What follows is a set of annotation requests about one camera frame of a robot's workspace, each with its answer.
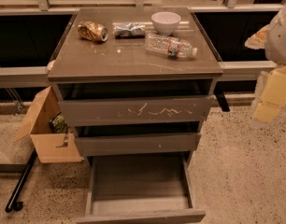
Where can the crumpled silver blue snack bag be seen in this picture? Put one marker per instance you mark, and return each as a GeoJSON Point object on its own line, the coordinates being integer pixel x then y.
{"type": "Point", "coordinates": [129, 29]}

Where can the green snack bag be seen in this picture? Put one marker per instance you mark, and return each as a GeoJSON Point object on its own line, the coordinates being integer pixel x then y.
{"type": "Point", "coordinates": [58, 125]}

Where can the grey middle drawer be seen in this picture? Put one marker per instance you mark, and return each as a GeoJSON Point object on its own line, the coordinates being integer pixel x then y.
{"type": "Point", "coordinates": [137, 144]}

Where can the black metal floor bar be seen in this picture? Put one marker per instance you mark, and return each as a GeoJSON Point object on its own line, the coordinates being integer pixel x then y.
{"type": "Point", "coordinates": [14, 204]}

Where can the open cardboard box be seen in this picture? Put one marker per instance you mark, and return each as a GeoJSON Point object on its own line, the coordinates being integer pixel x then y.
{"type": "Point", "coordinates": [50, 147]}

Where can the grey top drawer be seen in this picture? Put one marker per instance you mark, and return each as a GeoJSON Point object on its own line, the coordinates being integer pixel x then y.
{"type": "Point", "coordinates": [135, 110]}

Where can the grey drawer cabinet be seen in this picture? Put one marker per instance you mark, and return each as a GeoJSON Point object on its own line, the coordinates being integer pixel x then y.
{"type": "Point", "coordinates": [122, 68]}

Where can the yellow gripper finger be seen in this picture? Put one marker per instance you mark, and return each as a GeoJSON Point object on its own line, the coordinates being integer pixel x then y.
{"type": "Point", "coordinates": [265, 113]}
{"type": "Point", "coordinates": [274, 93]}

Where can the clear plastic water bottle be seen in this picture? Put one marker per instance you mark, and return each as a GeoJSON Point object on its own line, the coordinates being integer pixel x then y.
{"type": "Point", "coordinates": [171, 46]}

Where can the grey open bottom drawer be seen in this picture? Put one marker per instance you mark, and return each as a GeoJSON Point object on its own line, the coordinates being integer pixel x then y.
{"type": "Point", "coordinates": [140, 189]}

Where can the crushed gold soda can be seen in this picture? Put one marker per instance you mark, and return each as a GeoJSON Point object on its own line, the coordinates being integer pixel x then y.
{"type": "Point", "coordinates": [92, 31]}

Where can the white bowl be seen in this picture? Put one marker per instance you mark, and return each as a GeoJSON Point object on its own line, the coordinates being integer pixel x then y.
{"type": "Point", "coordinates": [165, 23]}

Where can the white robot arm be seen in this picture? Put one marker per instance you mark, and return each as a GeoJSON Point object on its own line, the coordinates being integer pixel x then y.
{"type": "Point", "coordinates": [272, 38]}

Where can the grey metal railing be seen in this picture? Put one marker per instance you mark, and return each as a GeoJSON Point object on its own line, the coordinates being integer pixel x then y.
{"type": "Point", "coordinates": [37, 76]}

